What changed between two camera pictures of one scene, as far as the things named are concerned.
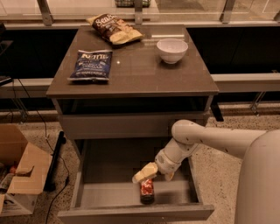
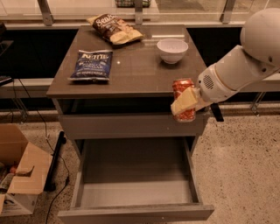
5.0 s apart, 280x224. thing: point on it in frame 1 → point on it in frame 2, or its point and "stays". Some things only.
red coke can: [147, 195] → [178, 87]
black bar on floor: [50, 185] stays
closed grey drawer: [124, 126] stays
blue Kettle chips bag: [92, 66] stays
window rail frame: [66, 14] stays
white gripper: [164, 163] → [207, 85]
